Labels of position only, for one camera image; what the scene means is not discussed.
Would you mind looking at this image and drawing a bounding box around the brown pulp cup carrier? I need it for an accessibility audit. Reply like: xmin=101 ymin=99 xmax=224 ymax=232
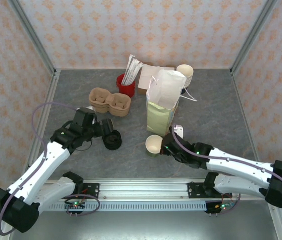
xmin=90 ymin=99 xmax=132 ymax=116
xmin=91 ymin=102 xmax=131 ymax=119
xmin=88 ymin=87 xmax=132 ymax=113

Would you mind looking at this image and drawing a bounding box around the printed paper carry bag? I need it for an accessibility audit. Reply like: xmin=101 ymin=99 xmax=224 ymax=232
xmin=145 ymin=69 xmax=199 ymax=138

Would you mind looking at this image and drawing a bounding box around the red plastic cup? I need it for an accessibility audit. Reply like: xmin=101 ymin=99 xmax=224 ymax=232
xmin=116 ymin=73 xmax=136 ymax=99

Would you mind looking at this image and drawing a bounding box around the paper-wrapped straw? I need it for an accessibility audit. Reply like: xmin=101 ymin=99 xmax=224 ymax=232
xmin=121 ymin=54 xmax=135 ymax=85
xmin=123 ymin=57 xmax=138 ymax=85
xmin=125 ymin=59 xmax=142 ymax=85
xmin=128 ymin=62 xmax=145 ymax=85

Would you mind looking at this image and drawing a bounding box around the small circuit board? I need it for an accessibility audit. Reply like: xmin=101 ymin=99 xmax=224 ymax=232
xmin=64 ymin=201 xmax=86 ymax=210
xmin=204 ymin=199 xmax=235 ymax=215

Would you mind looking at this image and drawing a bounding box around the white paper napkin stack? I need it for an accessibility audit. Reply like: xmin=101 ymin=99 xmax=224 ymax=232
xmin=138 ymin=63 xmax=168 ymax=91

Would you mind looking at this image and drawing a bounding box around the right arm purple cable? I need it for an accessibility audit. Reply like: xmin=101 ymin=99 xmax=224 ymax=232
xmin=170 ymin=125 xmax=282 ymax=204

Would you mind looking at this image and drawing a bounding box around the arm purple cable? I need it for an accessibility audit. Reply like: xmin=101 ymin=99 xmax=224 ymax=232
xmin=0 ymin=101 xmax=81 ymax=237
xmin=170 ymin=125 xmax=282 ymax=204

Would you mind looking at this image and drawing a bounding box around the aluminium frame rail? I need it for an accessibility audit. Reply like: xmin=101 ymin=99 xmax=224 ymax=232
xmin=27 ymin=69 xmax=62 ymax=171
xmin=230 ymin=68 xmax=282 ymax=240

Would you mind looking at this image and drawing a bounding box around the wide aluminium base rail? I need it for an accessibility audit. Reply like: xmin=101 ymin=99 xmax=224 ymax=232
xmin=38 ymin=178 xmax=269 ymax=202

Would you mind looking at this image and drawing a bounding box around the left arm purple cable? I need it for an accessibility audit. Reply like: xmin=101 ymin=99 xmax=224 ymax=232
xmin=0 ymin=101 xmax=81 ymax=237

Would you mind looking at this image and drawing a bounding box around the slotted grey cable duct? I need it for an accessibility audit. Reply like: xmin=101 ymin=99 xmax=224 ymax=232
xmin=48 ymin=201 xmax=208 ymax=213

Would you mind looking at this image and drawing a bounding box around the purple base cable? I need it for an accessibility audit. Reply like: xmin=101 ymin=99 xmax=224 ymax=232
xmin=65 ymin=194 xmax=101 ymax=218
xmin=207 ymin=193 xmax=242 ymax=216

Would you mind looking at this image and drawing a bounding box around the aluminium frame post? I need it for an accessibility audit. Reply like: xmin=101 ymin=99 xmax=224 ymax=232
xmin=230 ymin=0 xmax=280 ymax=76
xmin=7 ymin=0 xmax=58 ymax=77

